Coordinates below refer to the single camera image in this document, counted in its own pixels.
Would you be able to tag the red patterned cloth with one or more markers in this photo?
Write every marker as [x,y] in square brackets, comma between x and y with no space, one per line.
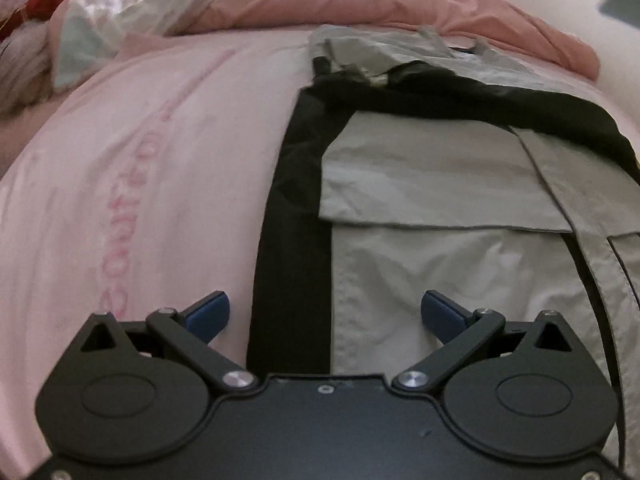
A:
[35,10]

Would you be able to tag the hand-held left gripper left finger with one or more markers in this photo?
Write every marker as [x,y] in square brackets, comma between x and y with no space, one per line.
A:
[207,316]

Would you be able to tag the grey and black jacket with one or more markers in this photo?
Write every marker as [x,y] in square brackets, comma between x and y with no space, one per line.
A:
[425,185]

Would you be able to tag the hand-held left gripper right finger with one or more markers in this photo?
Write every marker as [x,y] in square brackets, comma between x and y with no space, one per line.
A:
[442,315]

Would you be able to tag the dark green wall object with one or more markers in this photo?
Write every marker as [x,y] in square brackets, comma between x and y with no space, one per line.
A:
[622,0]

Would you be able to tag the white pastel patterned blanket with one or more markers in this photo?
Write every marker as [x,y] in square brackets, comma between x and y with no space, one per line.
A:
[150,7]

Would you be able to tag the pale pink bed sheet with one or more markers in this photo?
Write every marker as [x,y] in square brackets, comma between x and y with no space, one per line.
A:
[150,160]

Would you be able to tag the salmon pink quilt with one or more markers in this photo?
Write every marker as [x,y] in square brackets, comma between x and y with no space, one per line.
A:
[350,5]

